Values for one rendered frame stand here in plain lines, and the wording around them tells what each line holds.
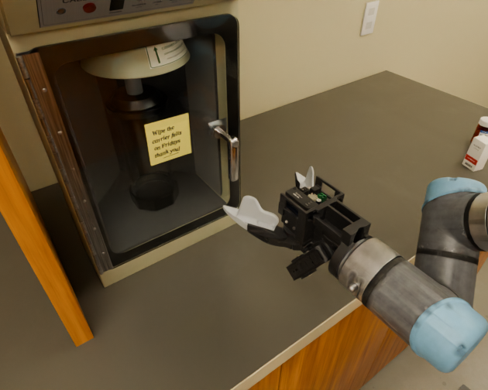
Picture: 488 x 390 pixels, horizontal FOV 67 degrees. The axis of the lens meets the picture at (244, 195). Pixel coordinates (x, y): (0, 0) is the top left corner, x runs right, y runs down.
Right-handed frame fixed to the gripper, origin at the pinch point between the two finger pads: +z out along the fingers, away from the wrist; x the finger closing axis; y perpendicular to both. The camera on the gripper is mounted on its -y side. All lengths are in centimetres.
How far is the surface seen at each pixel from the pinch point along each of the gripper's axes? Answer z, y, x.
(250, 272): 0.4, -20.4, 1.5
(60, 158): 12.4, 10.1, 26.0
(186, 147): 12.5, 4.7, 6.6
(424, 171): 1, -20, -58
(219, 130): 12.0, 6.1, 0.1
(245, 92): 57, -13, -38
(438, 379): -27, -114, -74
